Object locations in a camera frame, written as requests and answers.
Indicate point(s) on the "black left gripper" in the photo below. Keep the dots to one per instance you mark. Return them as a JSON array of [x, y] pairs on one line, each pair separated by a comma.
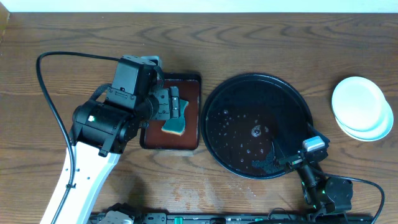
[[171, 102]]

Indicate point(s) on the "mint plate small red stain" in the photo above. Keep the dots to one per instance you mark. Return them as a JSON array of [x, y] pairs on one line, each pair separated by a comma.
[[358, 103]]

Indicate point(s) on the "round black tray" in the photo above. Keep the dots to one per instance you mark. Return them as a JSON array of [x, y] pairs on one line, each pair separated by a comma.
[[243, 114]]

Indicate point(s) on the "mint plate long red stain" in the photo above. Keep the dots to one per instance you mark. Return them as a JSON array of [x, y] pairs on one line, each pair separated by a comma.
[[380, 131]]

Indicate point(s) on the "green yellow sponge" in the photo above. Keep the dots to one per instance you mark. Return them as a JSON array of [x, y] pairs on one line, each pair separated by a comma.
[[177, 126]]

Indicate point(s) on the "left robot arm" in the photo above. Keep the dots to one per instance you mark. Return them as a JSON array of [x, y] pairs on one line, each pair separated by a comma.
[[95, 143]]

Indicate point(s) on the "black rectangular water tray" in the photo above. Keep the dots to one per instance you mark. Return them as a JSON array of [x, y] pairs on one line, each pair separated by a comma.
[[153, 137]]

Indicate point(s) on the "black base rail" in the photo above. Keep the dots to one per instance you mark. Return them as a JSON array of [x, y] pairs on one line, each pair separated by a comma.
[[123, 213]]

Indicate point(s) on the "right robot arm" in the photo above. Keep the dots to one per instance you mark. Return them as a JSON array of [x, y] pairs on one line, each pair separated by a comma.
[[326, 194]]

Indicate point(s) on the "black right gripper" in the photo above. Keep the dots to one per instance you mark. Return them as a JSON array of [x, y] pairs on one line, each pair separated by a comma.
[[280, 158]]

